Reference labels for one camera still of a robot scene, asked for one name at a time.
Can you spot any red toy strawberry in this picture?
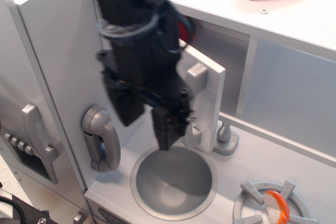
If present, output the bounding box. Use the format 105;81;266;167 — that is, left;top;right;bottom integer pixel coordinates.
178;16;196;42

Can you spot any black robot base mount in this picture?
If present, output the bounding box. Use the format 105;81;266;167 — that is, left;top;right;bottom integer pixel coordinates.
1;188;55;223

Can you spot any grey toy faucet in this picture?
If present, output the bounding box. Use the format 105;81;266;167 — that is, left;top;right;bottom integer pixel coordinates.
213;121;239;156

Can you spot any white toy kitchen cabinet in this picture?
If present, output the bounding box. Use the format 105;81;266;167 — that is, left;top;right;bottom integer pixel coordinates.
1;0;335;223

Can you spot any orange salmon sushi toy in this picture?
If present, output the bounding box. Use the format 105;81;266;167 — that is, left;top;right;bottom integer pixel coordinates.
262;190;290;224

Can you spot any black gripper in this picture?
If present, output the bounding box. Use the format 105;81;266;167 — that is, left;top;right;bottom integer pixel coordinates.
97;28;192;151

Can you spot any grey fridge dispenser panel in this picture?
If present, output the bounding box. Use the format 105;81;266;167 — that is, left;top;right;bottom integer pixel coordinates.
1;127;57;184

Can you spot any grey toy stove burner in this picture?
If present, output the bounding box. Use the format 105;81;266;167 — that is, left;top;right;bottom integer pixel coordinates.
233;180;319;223

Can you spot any grey round toy sink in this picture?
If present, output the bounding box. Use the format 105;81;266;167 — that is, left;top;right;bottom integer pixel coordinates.
130;144;218;221

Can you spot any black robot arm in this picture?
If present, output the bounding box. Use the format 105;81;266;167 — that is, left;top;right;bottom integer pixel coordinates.
97;0;193;151

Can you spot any white toy microwave door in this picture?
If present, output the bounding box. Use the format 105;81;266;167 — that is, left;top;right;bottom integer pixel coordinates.
177;46;225;152

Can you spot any grey toy fridge handle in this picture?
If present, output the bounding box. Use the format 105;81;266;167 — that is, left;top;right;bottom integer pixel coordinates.
21;102;63;164

